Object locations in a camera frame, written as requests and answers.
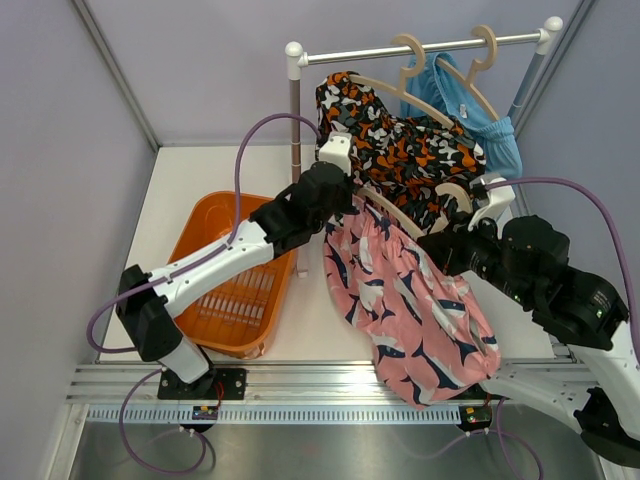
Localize blue shorts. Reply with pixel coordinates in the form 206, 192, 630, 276
406, 52, 523, 179

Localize orange camouflage shorts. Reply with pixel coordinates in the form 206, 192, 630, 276
314, 70, 487, 231

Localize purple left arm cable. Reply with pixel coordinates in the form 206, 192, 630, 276
86, 113, 326, 474

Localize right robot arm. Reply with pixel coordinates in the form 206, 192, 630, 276
417, 216, 639, 468

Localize pink shark print shorts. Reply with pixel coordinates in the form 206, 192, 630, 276
323, 198, 501, 409

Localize aluminium front rail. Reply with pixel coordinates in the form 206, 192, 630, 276
67, 363, 609, 405

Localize white slotted cable duct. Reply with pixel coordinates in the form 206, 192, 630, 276
87, 404, 493, 425

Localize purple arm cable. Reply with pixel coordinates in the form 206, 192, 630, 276
399, 175, 640, 480
86, 113, 326, 474

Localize silver clothes rack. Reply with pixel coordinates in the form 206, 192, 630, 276
283, 15, 565, 279

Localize orange plastic basket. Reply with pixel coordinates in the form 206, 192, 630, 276
169, 191, 296, 360

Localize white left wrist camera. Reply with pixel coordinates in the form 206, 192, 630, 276
317, 132, 352, 176

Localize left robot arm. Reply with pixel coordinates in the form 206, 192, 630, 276
115, 162, 354, 399

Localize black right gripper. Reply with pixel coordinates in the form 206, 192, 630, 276
418, 207, 537, 308

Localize wooden hanger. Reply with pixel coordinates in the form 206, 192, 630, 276
436, 25, 500, 121
357, 183, 473, 239
349, 33, 454, 129

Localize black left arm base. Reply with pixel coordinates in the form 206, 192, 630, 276
157, 368, 247, 401

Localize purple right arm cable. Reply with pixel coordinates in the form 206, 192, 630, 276
399, 175, 640, 480

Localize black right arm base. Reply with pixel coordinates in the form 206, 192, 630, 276
460, 384, 503, 402

